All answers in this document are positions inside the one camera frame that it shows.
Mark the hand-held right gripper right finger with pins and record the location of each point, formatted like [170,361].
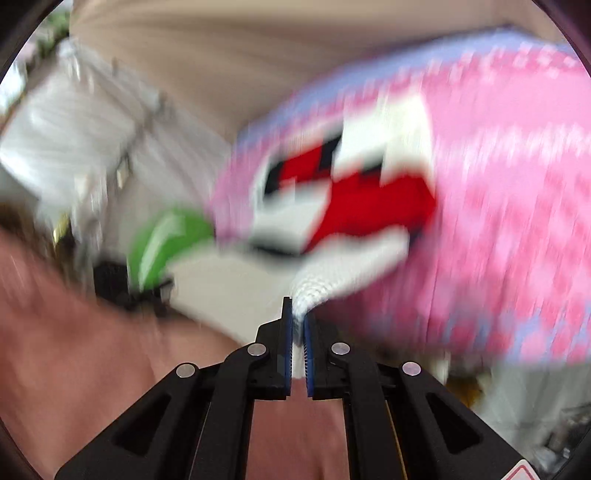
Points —
[308,360]

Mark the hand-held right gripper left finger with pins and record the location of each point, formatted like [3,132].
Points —
[287,341]

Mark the white red knitted sweater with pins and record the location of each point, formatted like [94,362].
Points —
[360,207]

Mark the white blurred cloth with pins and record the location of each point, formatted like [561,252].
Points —
[60,129]

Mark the dusty pink cloth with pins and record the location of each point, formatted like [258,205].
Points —
[69,369]

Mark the pink patterned blanket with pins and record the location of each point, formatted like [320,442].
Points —
[503,221]

